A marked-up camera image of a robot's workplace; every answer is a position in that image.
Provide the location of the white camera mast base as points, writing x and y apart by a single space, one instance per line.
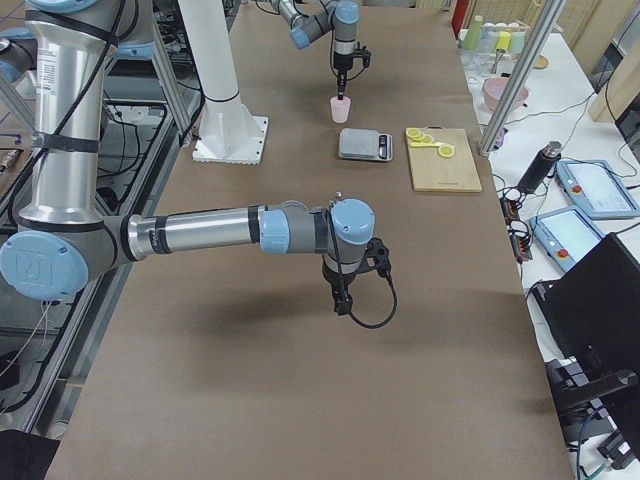
228 133

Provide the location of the pink plastic cup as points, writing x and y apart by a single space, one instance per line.
340 109

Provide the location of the green cup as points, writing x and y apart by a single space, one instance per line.
471 39

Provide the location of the wooden cutting board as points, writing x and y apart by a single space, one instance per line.
432 173

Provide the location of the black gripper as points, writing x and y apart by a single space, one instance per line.
333 278
340 63

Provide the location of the pink bowl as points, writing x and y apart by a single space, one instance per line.
493 89

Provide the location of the yellow plastic knife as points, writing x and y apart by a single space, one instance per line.
436 144

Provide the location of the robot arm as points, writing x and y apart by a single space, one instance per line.
340 18
63 242

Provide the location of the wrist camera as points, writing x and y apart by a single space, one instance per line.
361 52
377 258

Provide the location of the silver kitchen scale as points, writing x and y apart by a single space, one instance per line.
365 145

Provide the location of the black monitor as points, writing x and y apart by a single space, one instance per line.
593 315

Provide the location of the aluminium frame post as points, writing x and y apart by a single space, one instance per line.
547 18

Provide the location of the blue teach pendant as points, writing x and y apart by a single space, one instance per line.
566 235
595 189

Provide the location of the yellow cup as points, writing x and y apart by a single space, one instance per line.
502 41

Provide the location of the black thermos bottle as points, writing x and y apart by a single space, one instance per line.
540 166

